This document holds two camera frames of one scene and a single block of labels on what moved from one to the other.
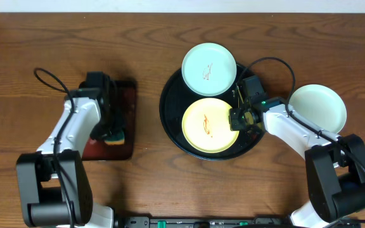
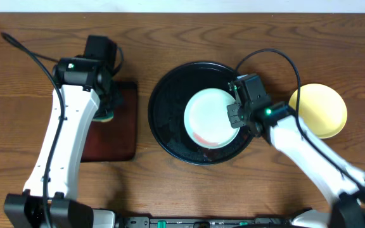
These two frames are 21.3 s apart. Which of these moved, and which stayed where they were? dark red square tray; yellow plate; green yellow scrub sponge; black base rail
Moved: green yellow scrub sponge; yellow plate
Stayed: black base rail; dark red square tray
